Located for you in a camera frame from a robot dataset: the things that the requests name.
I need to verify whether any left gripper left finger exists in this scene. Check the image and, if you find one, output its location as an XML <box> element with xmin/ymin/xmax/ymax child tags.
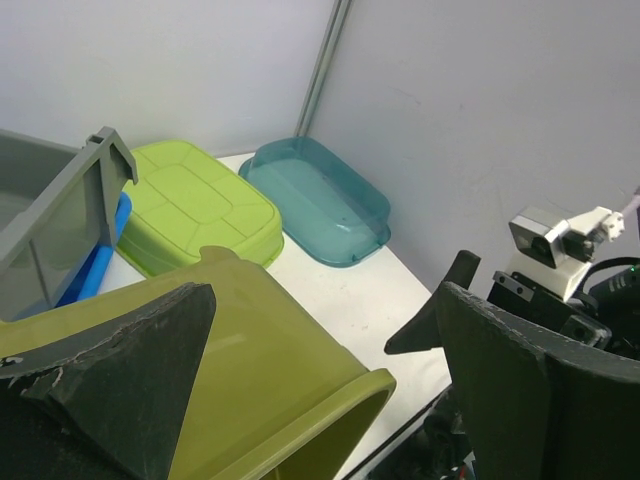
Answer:
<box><xmin>1</xmin><ymin>283</ymin><xmax>216</xmax><ymax>479</ymax></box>

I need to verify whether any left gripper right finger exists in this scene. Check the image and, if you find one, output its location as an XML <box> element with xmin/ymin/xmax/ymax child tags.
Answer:
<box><xmin>437</xmin><ymin>282</ymin><xmax>639</xmax><ymax>480</ymax></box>

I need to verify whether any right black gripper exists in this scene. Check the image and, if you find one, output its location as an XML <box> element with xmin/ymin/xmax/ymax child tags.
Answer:
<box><xmin>384</xmin><ymin>250</ymin><xmax>639</xmax><ymax>358</ymax></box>

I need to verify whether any teal transparent container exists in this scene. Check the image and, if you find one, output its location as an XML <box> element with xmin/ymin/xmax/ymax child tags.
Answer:
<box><xmin>239</xmin><ymin>136</ymin><xmax>391</xmax><ymax>268</ymax></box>

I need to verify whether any olive green slotted basket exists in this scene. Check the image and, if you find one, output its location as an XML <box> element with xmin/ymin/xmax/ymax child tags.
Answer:
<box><xmin>1</xmin><ymin>247</ymin><xmax>396</xmax><ymax>479</ymax></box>

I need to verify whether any large grey crate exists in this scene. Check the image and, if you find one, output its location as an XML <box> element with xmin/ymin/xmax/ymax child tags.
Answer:
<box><xmin>1</xmin><ymin>127</ymin><xmax>137</xmax><ymax>321</ymax></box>

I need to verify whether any lime green container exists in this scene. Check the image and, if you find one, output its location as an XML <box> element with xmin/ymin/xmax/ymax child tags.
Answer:
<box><xmin>117</xmin><ymin>140</ymin><xmax>284</xmax><ymax>277</ymax></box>

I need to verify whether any blue plastic tray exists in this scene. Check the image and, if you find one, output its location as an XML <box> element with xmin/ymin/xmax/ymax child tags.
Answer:
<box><xmin>56</xmin><ymin>192</ymin><xmax>132</xmax><ymax>307</ymax></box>

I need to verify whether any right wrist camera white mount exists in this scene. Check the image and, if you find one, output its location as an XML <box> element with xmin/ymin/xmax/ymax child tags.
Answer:
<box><xmin>506</xmin><ymin>206</ymin><xmax>625</xmax><ymax>301</ymax></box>

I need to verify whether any right aluminium frame post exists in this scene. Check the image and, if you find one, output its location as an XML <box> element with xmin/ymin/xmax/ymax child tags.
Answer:
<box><xmin>294</xmin><ymin>0</ymin><xmax>354</xmax><ymax>137</ymax></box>

